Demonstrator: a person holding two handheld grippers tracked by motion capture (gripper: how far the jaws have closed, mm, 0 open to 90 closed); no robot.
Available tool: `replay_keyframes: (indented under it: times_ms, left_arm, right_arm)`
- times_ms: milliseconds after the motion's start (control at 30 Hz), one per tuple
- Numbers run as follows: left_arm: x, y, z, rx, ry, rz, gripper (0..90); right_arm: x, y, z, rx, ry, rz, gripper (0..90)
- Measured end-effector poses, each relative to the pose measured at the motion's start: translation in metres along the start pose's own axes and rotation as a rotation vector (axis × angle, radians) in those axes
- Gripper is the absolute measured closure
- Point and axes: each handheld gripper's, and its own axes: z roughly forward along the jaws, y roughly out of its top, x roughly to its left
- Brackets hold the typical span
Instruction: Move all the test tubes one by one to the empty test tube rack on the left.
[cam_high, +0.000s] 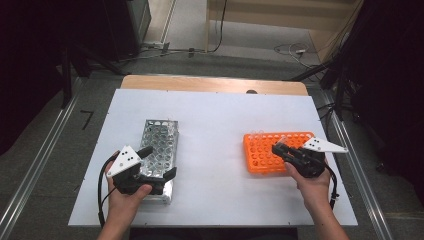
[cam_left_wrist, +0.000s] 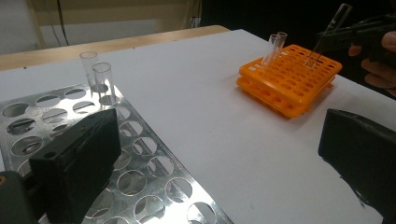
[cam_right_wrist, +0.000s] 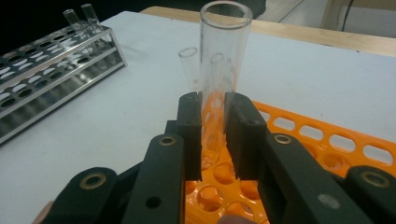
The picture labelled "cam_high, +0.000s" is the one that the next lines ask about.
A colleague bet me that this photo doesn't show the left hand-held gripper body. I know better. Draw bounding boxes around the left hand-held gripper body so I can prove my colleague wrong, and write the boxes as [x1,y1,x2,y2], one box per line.
[105,144,167,196]

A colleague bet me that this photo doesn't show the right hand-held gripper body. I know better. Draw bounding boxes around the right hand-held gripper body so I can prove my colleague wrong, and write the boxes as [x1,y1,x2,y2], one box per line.
[285,136,350,179]

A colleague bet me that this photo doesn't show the perforated metal tube rack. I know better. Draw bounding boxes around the perforated metal tube rack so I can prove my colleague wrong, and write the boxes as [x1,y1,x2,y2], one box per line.
[138,119,180,205]

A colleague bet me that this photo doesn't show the orange plastic tube rack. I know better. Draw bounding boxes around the orange plastic tube rack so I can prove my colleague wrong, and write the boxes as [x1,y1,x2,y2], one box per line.
[242,131,316,175]

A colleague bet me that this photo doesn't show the person's right hand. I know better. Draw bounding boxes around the person's right hand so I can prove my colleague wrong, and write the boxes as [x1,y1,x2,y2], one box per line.
[283,159,334,214]

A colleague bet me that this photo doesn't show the person's left hand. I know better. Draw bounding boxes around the person's left hand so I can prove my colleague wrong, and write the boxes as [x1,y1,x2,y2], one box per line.
[104,150,154,228]

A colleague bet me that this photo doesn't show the white table board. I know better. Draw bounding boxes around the white table board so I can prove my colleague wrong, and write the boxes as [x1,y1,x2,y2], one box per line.
[68,88,358,228]

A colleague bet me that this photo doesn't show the black tripod stand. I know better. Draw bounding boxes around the black tripod stand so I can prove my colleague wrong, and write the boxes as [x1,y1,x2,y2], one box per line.
[286,54,363,122]

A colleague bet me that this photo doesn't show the wooden table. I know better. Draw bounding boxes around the wooden table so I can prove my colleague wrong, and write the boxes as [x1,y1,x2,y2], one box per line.
[119,74,309,97]

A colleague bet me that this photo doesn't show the black metal stand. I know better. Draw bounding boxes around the black metal stand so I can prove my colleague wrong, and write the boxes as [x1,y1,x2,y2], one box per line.
[59,42,129,110]

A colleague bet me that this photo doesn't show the dark curtain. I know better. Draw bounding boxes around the dark curtain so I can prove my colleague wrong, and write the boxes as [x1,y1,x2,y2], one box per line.
[0,0,73,158]
[333,0,424,201]

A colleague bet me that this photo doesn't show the black cabinet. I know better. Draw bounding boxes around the black cabinet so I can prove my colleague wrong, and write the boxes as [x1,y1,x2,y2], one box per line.
[68,0,153,63]

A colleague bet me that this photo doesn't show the wooden platform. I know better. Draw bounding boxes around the wooden platform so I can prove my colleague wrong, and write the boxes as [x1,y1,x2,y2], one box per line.
[204,0,364,64]

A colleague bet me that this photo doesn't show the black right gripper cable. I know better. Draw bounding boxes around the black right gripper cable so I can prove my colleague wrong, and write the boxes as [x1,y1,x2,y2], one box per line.
[324,164,341,211]

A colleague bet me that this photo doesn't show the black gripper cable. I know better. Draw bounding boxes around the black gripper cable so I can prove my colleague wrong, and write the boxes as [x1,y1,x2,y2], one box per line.
[324,164,341,211]
[97,155,118,228]

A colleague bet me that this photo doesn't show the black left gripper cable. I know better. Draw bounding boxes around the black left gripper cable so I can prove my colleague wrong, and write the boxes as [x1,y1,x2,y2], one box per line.
[97,155,118,228]

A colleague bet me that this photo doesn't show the metal floor rail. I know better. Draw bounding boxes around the metal floor rail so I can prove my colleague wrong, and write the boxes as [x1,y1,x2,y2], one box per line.
[319,89,395,240]
[0,77,84,240]

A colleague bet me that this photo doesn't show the white floor cable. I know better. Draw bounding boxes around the white floor cable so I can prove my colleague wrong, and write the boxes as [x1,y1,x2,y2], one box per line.
[273,42,314,69]

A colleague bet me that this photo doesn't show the grey floor cables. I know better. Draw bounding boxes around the grey floor cables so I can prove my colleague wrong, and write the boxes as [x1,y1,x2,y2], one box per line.
[124,40,207,64]

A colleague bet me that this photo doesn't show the black hanging cable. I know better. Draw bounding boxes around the black hanging cable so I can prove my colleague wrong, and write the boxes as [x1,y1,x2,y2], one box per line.
[208,0,229,54]

